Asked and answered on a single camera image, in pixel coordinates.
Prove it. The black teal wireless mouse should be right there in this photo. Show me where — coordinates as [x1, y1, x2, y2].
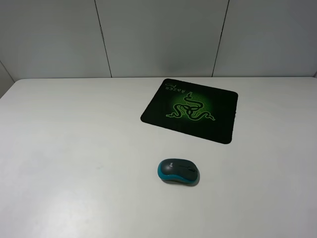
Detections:
[157, 158, 200, 185]

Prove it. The black green mouse pad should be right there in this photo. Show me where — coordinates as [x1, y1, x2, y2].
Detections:
[141, 78, 238, 144]

